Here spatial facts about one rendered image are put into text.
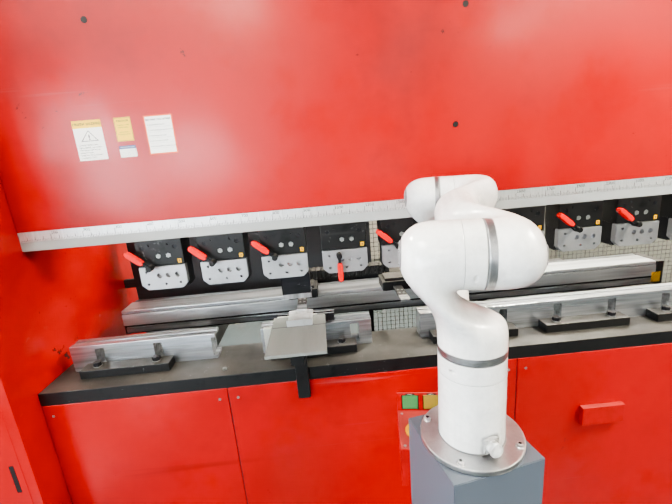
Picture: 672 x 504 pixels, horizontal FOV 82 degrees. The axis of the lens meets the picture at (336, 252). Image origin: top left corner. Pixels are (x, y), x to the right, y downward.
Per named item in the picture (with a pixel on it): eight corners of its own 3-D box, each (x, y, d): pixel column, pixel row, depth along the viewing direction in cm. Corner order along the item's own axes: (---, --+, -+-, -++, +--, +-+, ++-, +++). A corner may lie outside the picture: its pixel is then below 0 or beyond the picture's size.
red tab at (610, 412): (581, 426, 135) (583, 408, 133) (577, 422, 137) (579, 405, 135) (623, 421, 135) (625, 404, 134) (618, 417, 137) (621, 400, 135)
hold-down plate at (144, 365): (80, 379, 130) (78, 371, 129) (89, 370, 135) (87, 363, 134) (170, 370, 131) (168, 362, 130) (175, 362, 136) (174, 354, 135)
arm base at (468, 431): (550, 459, 67) (557, 365, 63) (453, 489, 63) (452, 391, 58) (484, 396, 85) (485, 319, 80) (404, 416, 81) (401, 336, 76)
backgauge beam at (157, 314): (125, 335, 160) (119, 312, 158) (139, 321, 174) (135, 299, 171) (661, 283, 167) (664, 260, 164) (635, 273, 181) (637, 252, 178)
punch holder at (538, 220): (499, 257, 131) (501, 209, 127) (488, 251, 139) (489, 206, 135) (542, 253, 131) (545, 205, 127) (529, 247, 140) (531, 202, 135)
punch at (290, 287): (283, 300, 134) (280, 275, 132) (283, 298, 136) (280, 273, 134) (311, 298, 135) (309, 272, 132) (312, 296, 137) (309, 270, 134)
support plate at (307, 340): (264, 360, 110) (264, 356, 110) (274, 320, 135) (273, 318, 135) (327, 353, 111) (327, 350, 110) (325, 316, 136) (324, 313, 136)
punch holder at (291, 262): (264, 279, 129) (257, 231, 124) (267, 272, 137) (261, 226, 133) (309, 275, 129) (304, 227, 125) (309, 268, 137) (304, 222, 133)
